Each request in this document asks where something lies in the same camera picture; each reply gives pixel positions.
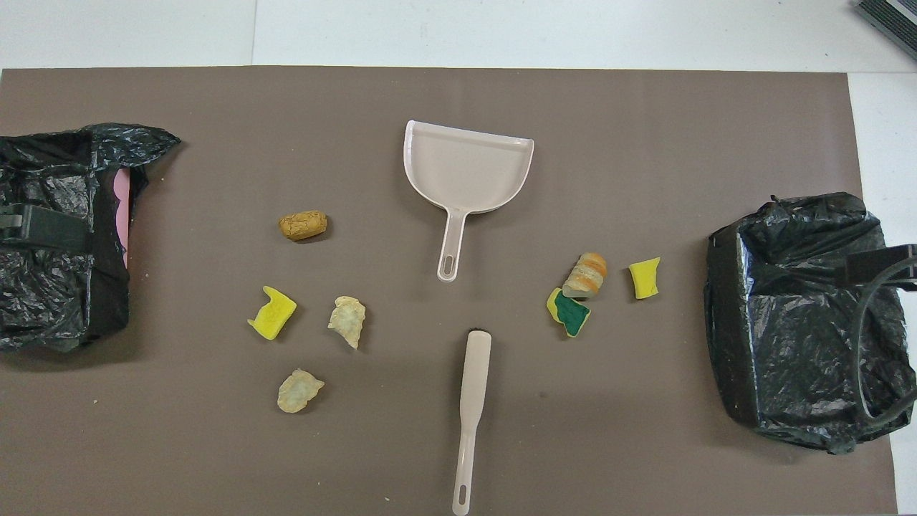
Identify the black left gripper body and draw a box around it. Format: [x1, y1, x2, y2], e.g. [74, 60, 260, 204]
[0, 204, 95, 253]

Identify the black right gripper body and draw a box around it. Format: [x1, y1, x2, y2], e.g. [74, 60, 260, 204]
[845, 244, 917, 291]

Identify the plain yellow sponge chunk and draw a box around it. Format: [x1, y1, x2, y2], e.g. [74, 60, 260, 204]
[248, 286, 297, 340]

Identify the golden brown bread roll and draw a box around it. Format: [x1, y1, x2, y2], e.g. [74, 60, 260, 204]
[279, 210, 328, 242]

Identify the pale orange-backed pastry piece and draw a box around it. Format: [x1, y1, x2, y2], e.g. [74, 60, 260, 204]
[328, 296, 367, 350]

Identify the beige plastic dustpan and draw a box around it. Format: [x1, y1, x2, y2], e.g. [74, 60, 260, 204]
[403, 120, 535, 282]

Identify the beige hand brush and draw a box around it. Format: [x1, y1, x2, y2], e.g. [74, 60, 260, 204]
[452, 330, 493, 516]

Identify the pink bin with black bag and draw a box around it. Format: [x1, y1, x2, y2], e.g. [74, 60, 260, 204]
[0, 123, 182, 353]

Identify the black bag lined bin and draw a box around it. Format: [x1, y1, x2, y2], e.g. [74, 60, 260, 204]
[704, 192, 917, 455]

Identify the small yellow sponge piece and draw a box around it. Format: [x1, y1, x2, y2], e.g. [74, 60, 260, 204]
[629, 257, 661, 300]

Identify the grey ribbed panel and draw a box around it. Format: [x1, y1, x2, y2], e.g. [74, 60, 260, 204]
[855, 0, 917, 59]

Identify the brown table mat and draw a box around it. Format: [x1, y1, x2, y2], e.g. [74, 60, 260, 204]
[0, 66, 898, 516]

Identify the orange striped sponge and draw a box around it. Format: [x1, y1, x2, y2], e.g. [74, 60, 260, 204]
[562, 252, 608, 300]

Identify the yellow and green sponge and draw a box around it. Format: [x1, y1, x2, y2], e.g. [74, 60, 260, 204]
[546, 287, 592, 338]

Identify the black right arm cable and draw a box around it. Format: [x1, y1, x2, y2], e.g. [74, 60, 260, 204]
[858, 258, 917, 422]

